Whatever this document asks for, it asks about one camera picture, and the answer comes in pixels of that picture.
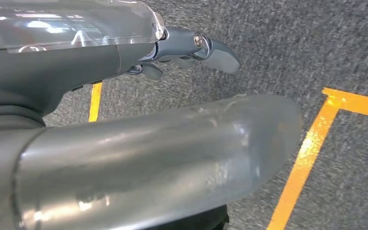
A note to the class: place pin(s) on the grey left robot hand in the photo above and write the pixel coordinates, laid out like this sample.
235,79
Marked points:
60,63

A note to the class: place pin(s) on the silver robot thigh shell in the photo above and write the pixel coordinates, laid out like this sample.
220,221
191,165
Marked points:
139,158

